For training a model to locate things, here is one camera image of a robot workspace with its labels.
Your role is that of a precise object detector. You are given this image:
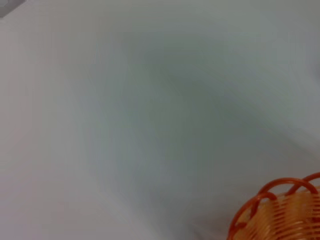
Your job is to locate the orange plastic woven basket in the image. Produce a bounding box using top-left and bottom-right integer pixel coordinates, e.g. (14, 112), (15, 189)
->
(227, 171), (320, 240)

